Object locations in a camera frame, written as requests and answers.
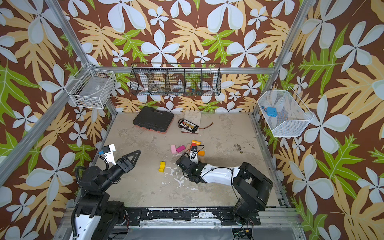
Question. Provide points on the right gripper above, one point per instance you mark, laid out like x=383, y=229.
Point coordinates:
x=186, y=163

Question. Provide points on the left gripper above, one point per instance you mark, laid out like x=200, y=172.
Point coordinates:
x=123, y=162

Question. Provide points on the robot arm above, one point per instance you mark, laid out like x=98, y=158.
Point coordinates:
x=253, y=187

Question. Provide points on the yellow cylinder block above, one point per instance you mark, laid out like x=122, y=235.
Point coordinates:
x=196, y=143

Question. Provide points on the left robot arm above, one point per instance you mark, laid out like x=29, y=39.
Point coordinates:
x=95, y=216

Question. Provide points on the magenta block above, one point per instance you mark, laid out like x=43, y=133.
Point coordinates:
x=180, y=149

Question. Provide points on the yellow arch block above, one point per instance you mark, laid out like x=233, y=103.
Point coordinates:
x=162, y=166

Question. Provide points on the black and red tool case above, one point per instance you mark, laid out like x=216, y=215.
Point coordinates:
x=153, y=119

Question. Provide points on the white work glove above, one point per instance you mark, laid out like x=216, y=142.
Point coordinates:
x=193, y=116

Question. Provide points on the tape roll in basket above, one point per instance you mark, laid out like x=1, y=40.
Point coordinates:
x=177, y=88

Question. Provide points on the blue object in basket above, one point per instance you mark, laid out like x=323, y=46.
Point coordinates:
x=271, y=112

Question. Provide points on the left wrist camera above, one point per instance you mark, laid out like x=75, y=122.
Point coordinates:
x=107, y=154

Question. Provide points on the black charging board with cables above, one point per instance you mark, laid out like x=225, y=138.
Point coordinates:
x=188, y=126

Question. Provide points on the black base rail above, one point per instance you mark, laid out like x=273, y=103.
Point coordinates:
x=224, y=216

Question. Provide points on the black wire basket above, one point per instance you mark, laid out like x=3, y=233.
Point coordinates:
x=198, y=79

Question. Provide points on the white wire basket left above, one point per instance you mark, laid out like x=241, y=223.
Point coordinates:
x=92, y=88

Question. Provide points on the white wire basket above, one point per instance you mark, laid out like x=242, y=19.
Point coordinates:
x=92, y=88
x=294, y=116

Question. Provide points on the white wire basket right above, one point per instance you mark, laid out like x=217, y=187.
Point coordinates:
x=294, y=116

